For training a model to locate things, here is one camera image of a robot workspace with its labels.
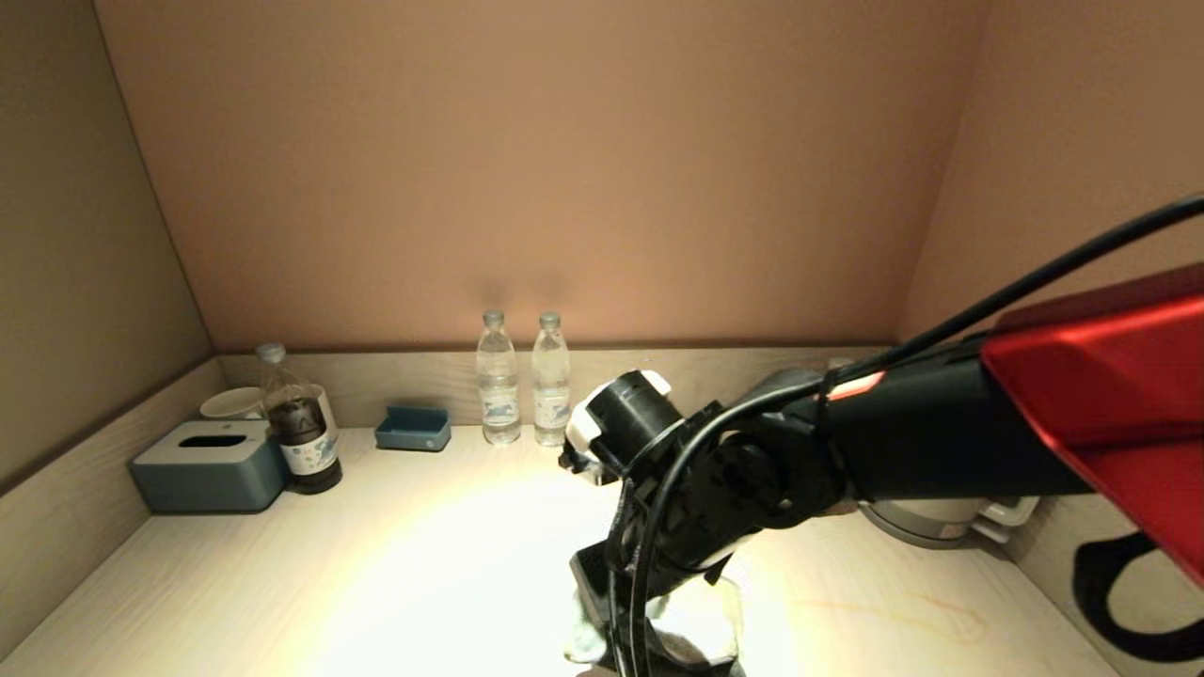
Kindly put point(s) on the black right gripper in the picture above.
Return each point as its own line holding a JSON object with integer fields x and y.
{"x": 682, "y": 555}

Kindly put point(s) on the light blue microfiber cloth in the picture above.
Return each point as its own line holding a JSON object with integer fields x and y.
{"x": 705, "y": 616}

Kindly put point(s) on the clear water bottle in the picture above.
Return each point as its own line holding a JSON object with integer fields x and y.
{"x": 550, "y": 385}
{"x": 497, "y": 385}

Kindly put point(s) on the grey kettle base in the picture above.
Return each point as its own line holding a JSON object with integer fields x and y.
{"x": 917, "y": 538}

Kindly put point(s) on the cream electric kettle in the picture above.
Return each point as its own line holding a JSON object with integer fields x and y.
{"x": 941, "y": 517}

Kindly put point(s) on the small blue tray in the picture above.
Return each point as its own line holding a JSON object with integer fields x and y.
{"x": 414, "y": 432}

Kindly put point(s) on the white ceramic cup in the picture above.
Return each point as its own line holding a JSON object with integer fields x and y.
{"x": 230, "y": 404}

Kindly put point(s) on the blue-grey tissue box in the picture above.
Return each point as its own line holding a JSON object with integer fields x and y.
{"x": 207, "y": 475}

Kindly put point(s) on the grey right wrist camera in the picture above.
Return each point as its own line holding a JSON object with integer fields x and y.
{"x": 578, "y": 463}

